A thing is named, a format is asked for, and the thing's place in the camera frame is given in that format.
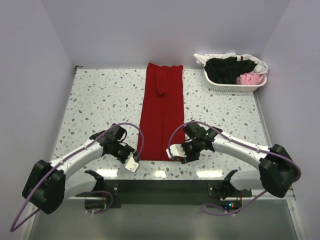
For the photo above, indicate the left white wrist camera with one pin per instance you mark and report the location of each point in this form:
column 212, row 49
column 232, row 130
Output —
column 131, row 164

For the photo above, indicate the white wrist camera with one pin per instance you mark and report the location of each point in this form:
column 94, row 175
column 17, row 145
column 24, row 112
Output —
column 131, row 164
column 175, row 152

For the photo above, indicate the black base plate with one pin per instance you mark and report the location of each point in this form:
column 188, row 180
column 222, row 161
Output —
column 115, row 193

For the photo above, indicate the black garment in basket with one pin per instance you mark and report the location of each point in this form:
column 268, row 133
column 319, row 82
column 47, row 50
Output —
column 225, row 71

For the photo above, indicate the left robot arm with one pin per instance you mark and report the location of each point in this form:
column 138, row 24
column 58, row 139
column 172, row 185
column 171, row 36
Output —
column 49, row 183

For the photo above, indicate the red t shirt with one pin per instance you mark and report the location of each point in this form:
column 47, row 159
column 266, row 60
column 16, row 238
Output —
column 162, row 111

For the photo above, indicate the white laundry basket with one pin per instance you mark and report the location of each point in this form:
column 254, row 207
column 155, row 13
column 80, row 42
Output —
column 233, row 87

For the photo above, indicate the pink garment in basket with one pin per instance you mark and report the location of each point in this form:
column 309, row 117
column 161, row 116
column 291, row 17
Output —
column 250, row 79

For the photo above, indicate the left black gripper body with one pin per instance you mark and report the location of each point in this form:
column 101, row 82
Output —
column 121, row 152

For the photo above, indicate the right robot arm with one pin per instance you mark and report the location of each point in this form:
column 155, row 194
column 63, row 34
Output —
column 273, row 169

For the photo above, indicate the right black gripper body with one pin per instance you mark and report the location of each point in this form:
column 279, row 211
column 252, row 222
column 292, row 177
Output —
column 192, row 150

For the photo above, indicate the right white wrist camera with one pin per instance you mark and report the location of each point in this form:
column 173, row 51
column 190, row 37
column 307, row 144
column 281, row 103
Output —
column 175, row 152

